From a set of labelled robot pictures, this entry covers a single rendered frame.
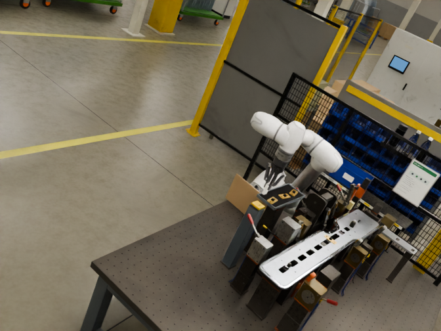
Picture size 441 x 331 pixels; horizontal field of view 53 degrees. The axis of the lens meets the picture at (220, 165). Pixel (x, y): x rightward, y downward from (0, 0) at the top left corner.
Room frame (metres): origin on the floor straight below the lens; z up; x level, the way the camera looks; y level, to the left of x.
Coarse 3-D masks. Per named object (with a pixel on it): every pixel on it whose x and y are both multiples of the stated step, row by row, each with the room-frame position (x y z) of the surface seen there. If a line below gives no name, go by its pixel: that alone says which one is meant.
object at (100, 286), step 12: (96, 288) 1.77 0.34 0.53; (108, 288) 1.74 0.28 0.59; (96, 300) 1.76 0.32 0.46; (108, 300) 1.80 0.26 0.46; (120, 300) 1.70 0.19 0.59; (96, 312) 1.75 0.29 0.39; (132, 312) 1.66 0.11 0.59; (84, 324) 1.77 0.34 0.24; (96, 324) 1.77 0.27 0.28; (144, 324) 1.62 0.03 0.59
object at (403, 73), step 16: (400, 32) 9.43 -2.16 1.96; (400, 48) 9.37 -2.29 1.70; (416, 48) 9.25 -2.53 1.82; (432, 48) 9.15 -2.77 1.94; (384, 64) 9.42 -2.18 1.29; (400, 64) 9.27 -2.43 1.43; (416, 64) 9.18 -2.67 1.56; (432, 64) 9.07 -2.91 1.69; (368, 80) 9.47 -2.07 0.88; (384, 80) 9.35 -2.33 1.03; (400, 80) 9.23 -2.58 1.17; (416, 80) 9.12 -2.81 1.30; (432, 80) 9.00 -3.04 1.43; (384, 96) 9.28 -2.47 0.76; (400, 96) 9.16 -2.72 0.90; (416, 96) 9.05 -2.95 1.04; (432, 96) 8.93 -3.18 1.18; (416, 112) 8.97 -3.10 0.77; (432, 112) 8.86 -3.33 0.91
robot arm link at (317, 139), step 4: (312, 132) 2.69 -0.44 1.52; (316, 136) 2.68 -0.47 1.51; (316, 140) 2.66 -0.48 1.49; (320, 140) 2.67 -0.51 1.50; (312, 144) 2.65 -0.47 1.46; (316, 144) 2.65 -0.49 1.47; (304, 148) 2.67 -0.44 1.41; (308, 148) 2.65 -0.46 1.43; (312, 148) 2.64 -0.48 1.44; (308, 152) 2.67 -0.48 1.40
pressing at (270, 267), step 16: (336, 224) 2.69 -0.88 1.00; (368, 224) 2.90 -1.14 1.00; (304, 240) 2.32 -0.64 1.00; (320, 240) 2.40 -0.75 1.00; (336, 240) 2.48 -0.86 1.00; (352, 240) 2.58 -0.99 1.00; (288, 256) 2.09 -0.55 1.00; (320, 256) 2.23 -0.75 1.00; (272, 272) 1.90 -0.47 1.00; (288, 272) 1.95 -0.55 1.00; (304, 272) 2.02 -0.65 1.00
